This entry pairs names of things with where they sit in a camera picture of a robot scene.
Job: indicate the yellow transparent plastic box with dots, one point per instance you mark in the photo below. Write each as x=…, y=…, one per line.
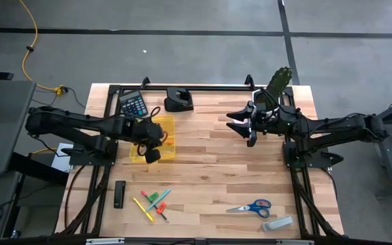
x=168, y=126

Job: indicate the silver metal bracket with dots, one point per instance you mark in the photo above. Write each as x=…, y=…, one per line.
x=294, y=242
x=104, y=241

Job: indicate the black stapler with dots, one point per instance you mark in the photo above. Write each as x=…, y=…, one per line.
x=119, y=195

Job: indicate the white paper sheet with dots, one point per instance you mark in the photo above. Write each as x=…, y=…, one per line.
x=60, y=160

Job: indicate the black aluminium table frame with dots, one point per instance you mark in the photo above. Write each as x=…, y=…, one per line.
x=196, y=87

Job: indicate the green highlighter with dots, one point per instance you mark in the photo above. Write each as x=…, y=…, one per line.
x=153, y=196

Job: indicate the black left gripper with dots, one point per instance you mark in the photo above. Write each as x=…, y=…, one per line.
x=148, y=132

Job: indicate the black calculator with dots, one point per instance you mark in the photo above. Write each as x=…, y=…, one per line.
x=133, y=103

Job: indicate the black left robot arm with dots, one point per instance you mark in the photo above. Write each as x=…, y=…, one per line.
x=66, y=122

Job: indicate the pink sticky note pad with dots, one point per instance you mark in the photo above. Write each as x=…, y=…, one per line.
x=242, y=120

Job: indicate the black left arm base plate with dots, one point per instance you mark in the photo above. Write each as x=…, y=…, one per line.
x=90, y=160

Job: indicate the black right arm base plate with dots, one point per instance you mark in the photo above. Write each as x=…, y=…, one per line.
x=318, y=160

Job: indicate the grey stapler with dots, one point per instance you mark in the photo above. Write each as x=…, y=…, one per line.
x=277, y=223

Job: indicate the black hole punch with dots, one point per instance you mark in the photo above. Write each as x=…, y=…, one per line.
x=179, y=105

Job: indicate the teal pen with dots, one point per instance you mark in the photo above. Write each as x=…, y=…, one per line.
x=158, y=199

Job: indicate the grey side table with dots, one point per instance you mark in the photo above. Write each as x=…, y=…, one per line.
x=2, y=136

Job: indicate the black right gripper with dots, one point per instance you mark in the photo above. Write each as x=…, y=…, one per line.
x=267, y=120

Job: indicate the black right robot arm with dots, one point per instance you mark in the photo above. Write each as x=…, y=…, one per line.
x=335, y=126

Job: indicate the orange highlighter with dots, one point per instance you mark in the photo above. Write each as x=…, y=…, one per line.
x=161, y=207

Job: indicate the green cactus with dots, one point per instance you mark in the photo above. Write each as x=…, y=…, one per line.
x=281, y=80

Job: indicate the black pen with pink cap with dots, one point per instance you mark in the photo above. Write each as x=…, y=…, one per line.
x=144, y=194

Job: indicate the yellow pen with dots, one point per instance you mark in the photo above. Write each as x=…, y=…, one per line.
x=145, y=211

